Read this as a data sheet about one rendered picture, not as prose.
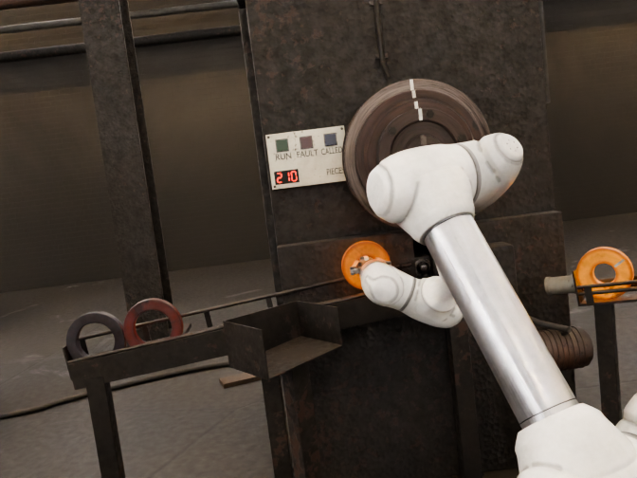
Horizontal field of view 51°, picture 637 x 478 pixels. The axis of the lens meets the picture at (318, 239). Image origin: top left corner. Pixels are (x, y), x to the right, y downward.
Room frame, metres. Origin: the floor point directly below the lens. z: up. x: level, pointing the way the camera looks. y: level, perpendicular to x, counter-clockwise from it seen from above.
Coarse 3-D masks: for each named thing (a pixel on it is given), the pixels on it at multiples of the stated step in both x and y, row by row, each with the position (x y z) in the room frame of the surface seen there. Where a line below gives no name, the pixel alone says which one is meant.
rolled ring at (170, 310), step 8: (136, 304) 2.09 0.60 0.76; (144, 304) 2.09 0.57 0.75; (152, 304) 2.09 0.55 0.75; (160, 304) 2.10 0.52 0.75; (168, 304) 2.10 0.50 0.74; (128, 312) 2.09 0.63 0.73; (136, 312) 2.09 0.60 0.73; (168, 312) 2.10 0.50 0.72; (176, 312) 2.10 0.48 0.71; (128, 320) 2.09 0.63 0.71; (176, 320) 2.10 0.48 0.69; (128, 328) 2.09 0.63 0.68; (176, 328) 2.10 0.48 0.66; (128, 336) 2.09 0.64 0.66; (136, 336) 2.11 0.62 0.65; (136, 344) 2.09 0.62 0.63
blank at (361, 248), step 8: (352, 248) 2.11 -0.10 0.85; (360, 248) 2.11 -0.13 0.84; (368, 248) 2.11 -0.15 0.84; (376, 248) 2.11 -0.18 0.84; (344, 256) 2.11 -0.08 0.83; (352, 256) 2.11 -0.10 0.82; (360, 256) 2.11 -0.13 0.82; (376, 256) 2.11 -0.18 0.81; (384, 256) 2.12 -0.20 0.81; (344, 264) 2.11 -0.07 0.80; (352, 264) 2.11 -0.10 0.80; (344, 272) 2.11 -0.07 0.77; (352, 280) 2.11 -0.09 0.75; (360, 280) 2.12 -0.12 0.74; (360, 288) 2.12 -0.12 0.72
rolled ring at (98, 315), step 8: (88, 312) 2.11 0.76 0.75; (96, 312) 2.09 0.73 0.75; (104, 312) 2.11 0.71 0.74; (80, 320) 2.09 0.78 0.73; (88, 320) 2.09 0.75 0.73; (96, 320) 2.09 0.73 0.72; (104, 320) 2.09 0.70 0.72; (112, 320) 2.09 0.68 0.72; (72, 328) 2.09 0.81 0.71; (80, 328) 2.09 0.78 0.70; (112, 328) 2.09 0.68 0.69; (120, 328) 2.09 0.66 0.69; (72, 336) 2.09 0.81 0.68; (120, 336) 2.09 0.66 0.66; (72, 344) 2.08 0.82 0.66; (120, 344) 2.09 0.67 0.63; (72, 352) 2.08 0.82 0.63; (80, 352) 2.09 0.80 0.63
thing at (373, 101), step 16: (416, 80) 2.11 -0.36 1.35; (432, 80) 2.11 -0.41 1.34; (384, 96) 2.10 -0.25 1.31; (448, 96) 2.11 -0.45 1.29; (464, 96) 2.11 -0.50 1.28; (368, 112) 2.10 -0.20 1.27; (480, 112) 2.11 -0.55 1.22; (352, 128) 2.10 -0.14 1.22; (480, 128) 2.11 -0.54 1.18; (352, 144) 2.10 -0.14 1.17; (352, 160) 2.10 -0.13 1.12; (352, 176) 2.10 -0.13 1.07; (368, 208) 2.10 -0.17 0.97
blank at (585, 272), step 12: (588, 252) 1.96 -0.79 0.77; (600, 252) 1.94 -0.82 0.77; (612, 252) 1.93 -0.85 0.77; (588, 264) 1.96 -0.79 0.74; (612, 264) 1.93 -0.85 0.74; (624, 264) 1.91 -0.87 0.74; (576, 276) 1.99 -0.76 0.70; (588, 276) 1.97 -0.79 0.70; (624, 276) 1.91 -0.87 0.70; (600, 288) 1.95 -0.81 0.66; (612, 288) 1.93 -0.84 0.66
